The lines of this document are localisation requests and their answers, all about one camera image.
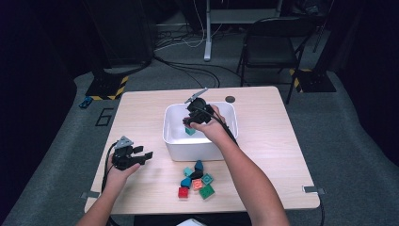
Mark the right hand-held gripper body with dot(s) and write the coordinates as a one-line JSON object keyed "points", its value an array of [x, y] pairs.
{"points": [[199, 109]]}

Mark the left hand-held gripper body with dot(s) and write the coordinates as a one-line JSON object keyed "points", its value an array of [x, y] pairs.
{"points": [[124, 158]]}

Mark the light blue block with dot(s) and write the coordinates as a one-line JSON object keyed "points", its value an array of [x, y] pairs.
{"points": [[190, 131]]}

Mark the white plastic bin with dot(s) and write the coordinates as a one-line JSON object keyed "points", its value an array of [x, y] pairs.
{"points": [[194, 150]]}

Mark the dark blue block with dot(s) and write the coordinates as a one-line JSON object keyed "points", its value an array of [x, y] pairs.
{"points": [[199, 165]]}

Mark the light teal block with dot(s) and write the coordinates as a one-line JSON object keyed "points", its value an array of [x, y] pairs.
{"points": [[188, 171]]}

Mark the black block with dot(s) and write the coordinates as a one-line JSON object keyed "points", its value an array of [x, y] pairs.
{"points": [[196, 174]]}

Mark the red block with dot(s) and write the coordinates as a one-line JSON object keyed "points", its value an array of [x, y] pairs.
{"points": [[183, 192]]}

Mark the teal square block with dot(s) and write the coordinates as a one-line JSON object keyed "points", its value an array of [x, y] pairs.
{"points": [[207, 179]]}

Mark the orange block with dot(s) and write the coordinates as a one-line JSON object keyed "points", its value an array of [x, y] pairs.
{"points": [[197, 184]]}

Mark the green block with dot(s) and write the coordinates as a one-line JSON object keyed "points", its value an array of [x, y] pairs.
{"points": [[206, 191]]}

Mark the person's left hand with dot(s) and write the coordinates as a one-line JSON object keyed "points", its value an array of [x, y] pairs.
{"points": [[117, 180]]}

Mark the person's right hand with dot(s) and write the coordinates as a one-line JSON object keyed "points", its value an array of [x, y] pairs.
{"points": [[215, 130]]}

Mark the black round table grommet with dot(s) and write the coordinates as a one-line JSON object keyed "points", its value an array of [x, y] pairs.
{"points": [[230, 99]]}

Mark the small blue floor object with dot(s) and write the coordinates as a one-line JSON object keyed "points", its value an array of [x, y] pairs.
{"points": [[85, 102]]}

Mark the white paper sheet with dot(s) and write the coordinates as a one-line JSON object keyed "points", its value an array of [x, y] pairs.
{"points": [[189, 222]]}

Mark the black folding chair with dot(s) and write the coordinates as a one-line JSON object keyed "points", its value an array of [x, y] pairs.
{"points": [[269, 47]]}

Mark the black equipment stand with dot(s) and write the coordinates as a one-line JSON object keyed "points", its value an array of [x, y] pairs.
{"points": [[125, 37]]}

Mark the grey metal table bracket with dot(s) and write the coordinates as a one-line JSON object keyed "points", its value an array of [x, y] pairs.
{"points": [[89, 195], [313, 189]]}

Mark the black yellow striped base plate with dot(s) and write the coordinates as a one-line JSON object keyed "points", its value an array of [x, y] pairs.
{"points": [[313, 81], [106, 86]]}

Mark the white metal desk frame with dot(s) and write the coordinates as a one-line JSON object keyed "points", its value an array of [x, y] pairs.
{"points": [[207, 31]]}

